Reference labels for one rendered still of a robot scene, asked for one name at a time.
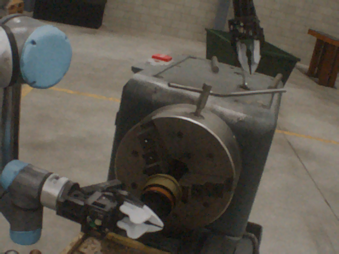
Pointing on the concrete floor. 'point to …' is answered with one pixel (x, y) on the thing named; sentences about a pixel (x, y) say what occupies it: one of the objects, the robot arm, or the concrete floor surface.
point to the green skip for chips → (285, 63)
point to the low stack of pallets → (16, 7)
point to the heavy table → (323, 72)
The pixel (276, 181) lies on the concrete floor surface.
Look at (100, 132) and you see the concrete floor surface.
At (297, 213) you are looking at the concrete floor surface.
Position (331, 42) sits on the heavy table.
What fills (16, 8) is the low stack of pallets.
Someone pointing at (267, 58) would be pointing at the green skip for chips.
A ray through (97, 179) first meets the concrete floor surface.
